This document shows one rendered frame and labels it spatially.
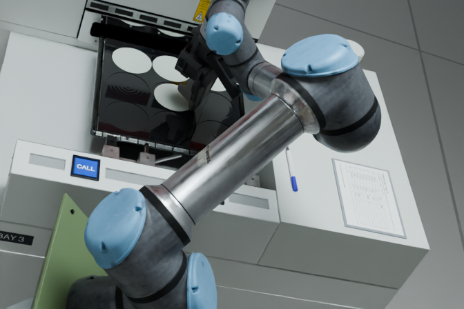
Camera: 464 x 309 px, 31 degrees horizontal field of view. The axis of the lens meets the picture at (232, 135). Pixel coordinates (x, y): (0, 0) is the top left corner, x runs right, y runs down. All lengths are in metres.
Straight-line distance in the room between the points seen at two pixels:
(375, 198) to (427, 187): 1.81
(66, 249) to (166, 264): 0.24
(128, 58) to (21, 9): 0.29
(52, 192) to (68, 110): 0.39
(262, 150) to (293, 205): 0.46
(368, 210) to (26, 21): 0.97
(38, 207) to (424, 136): 2.59
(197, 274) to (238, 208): 0.39
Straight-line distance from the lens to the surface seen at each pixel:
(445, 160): 3.92
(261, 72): 1.70
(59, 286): 1.43
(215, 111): 2.01
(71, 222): 1.51
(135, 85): 2.00
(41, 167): 1.65
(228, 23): 1.68
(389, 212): 1.88
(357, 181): 1.91
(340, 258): 1.84
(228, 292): 1.89
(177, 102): 1.99
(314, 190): 1.83
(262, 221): 1.72
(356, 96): 1.38
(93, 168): 1.67
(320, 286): 1.91
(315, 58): 1.34
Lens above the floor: 2.13
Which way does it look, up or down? 39 degrees down
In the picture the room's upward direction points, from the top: 25 degrees clockwise
